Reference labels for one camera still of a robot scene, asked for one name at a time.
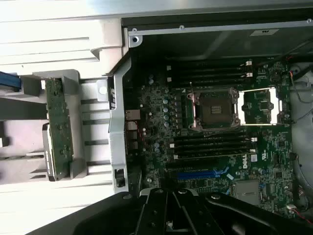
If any grey chipset heat sink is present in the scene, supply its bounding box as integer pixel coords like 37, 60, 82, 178
234, 180, 260, 207

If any open black PC case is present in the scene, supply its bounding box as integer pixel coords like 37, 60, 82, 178
107, 9, 313, 221

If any open metal socket cover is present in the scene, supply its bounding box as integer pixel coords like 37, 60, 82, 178
238, 87, 284, 126

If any CPU socket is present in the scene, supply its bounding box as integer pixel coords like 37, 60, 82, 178
187, 87, 241, 130

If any green motherboard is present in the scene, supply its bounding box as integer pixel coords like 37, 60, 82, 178
138, 60, 295, 218

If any grey plastic parts rack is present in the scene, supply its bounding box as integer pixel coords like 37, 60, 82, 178
0, 69, 89, 182

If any hard disk in blue carrier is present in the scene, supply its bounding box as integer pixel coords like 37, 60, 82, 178
0, 70, 22, 93

